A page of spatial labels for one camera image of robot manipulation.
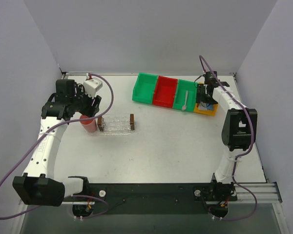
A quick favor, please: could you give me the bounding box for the pink cup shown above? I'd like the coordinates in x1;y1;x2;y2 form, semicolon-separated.
80;115;97;133

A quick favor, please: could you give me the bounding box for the clear rack with brown ends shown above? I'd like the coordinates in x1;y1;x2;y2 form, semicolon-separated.
97;114;136;136

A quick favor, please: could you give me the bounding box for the blue toothpaste tube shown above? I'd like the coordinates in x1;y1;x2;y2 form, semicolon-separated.
206;105;214;111

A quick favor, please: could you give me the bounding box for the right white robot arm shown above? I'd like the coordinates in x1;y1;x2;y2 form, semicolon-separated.
194;72;257;184

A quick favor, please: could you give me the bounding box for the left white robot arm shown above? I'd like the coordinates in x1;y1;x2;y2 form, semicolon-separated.
12;79;103;207

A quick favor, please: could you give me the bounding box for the clear textured acrylic tray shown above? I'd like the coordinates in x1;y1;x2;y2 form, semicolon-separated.
82;114;136;136

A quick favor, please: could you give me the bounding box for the yellow bin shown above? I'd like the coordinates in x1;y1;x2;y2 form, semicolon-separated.
193;103;218;116

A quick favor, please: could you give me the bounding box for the green bin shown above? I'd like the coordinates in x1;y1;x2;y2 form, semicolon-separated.
132;73;158;104
173;79;198;112

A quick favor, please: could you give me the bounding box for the red bin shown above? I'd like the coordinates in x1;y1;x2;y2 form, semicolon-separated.
152;76;178;108

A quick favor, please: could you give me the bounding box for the far green bin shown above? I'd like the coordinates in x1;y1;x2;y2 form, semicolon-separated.
132;73;158;104

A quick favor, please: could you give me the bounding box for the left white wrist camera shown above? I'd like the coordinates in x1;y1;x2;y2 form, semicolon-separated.
83;78;103;98

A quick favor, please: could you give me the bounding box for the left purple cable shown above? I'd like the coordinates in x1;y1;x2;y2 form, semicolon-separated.
0;73;115;218

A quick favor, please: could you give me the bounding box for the purple cable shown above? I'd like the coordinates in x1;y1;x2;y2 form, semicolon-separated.
0;73;115;218
198;55;257;221

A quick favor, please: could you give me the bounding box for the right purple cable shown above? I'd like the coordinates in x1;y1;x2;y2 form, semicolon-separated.
198;55;257;221

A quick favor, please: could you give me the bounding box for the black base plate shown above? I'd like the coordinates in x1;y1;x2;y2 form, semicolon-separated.
70;182;238;219

